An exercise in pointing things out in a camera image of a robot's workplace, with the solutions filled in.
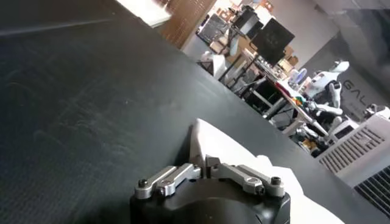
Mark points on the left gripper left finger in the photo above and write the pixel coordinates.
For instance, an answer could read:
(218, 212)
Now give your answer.
(170, 181)

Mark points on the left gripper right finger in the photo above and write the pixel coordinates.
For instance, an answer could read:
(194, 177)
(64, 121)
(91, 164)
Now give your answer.
(243, 179)

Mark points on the white printed t-shirt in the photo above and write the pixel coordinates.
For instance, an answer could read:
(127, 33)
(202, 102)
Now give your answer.
(225, 146)

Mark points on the white standing desk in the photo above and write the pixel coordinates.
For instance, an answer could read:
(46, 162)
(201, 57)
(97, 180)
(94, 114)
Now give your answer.
(301, 115)

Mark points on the blue folded cloth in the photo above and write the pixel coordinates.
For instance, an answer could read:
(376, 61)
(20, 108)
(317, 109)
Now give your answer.
(294, 95)

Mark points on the black table cover cloth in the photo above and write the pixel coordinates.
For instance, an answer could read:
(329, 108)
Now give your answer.
(91, 106)

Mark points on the white reflector board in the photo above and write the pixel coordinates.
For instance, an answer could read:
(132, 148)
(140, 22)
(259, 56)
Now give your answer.
(217, 65)

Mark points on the white air cooler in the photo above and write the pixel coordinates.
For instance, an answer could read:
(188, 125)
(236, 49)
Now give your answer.
(359, 155)

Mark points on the white humanoid robot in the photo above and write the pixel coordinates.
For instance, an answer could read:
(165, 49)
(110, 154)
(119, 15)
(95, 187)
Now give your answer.
(329, 88)

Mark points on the black monitor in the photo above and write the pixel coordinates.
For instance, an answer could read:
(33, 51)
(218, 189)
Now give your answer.
(272, 41)

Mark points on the wooden pillar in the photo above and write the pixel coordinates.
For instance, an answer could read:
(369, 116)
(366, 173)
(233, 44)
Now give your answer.
(186, 21)

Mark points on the white side table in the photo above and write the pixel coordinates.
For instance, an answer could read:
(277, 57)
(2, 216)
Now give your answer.
(146, 10)

